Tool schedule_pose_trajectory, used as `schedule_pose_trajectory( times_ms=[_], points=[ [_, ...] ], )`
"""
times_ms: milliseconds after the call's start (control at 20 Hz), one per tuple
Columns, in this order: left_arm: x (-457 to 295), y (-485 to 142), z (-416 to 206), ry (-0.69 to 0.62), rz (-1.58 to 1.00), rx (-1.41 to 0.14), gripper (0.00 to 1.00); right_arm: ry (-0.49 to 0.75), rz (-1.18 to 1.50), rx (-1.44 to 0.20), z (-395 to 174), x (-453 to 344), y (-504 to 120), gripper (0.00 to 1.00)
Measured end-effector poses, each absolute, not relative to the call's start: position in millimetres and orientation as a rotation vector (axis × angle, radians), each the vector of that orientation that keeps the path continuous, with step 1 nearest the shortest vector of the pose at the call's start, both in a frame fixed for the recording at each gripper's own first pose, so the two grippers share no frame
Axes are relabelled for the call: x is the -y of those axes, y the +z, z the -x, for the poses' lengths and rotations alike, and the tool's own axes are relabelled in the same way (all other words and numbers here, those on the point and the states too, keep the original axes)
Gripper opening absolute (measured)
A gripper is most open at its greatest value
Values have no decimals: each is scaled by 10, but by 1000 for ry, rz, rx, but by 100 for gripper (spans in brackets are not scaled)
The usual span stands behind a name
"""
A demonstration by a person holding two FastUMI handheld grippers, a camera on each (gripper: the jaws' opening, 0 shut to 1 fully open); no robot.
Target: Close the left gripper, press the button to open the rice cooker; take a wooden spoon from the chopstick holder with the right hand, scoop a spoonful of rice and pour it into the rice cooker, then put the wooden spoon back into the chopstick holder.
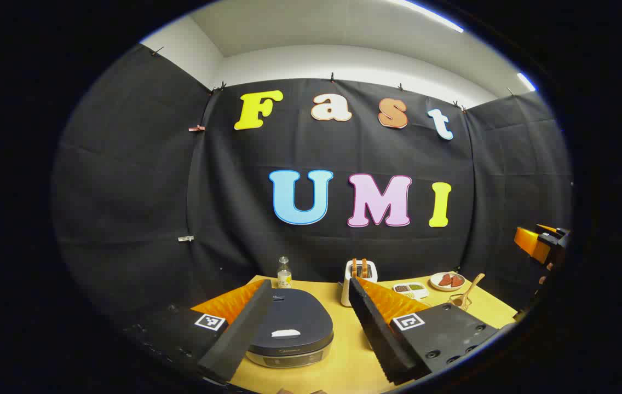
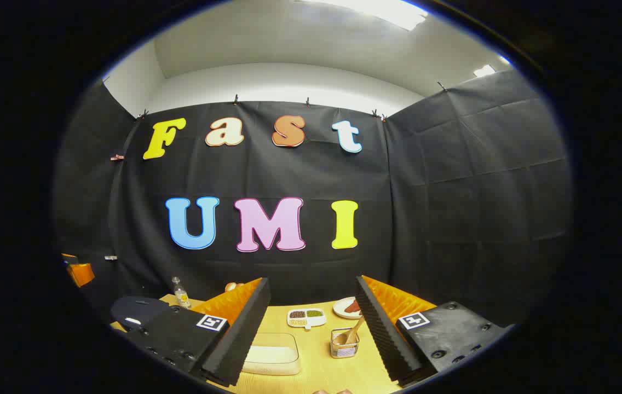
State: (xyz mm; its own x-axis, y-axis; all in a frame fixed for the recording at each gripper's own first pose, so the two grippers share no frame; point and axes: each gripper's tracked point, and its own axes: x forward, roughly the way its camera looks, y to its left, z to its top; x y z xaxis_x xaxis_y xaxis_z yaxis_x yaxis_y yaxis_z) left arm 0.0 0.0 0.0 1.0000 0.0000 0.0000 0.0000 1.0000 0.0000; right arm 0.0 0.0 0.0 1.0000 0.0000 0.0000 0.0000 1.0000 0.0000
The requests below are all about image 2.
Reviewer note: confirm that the small ceiling light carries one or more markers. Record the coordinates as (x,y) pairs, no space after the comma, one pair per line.
(484,70)

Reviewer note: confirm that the small glass bottle yellow label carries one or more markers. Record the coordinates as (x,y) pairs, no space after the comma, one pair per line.
(182,295)

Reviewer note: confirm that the white plate with meat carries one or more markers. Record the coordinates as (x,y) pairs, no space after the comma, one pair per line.
(346,307)

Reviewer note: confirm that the white divided dish of beans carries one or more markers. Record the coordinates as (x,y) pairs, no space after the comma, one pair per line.
(305,316)

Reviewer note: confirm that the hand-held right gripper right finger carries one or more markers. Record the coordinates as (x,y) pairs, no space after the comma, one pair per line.
(382,339)

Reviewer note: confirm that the dark silver rice cooker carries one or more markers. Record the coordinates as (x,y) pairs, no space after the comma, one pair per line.
(138,312)

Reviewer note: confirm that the ceiling light panel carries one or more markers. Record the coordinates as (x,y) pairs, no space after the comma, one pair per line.
(382,11)

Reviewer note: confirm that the clear box of rice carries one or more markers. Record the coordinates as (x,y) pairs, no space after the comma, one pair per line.
(272,355)

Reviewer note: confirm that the black backdrop cloth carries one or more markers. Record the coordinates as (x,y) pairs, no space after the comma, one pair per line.
(453,191)

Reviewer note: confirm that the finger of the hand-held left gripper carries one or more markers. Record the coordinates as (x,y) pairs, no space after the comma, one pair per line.
(82,274)

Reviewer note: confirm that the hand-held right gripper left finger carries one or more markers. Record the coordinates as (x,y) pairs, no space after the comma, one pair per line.
(245,334)

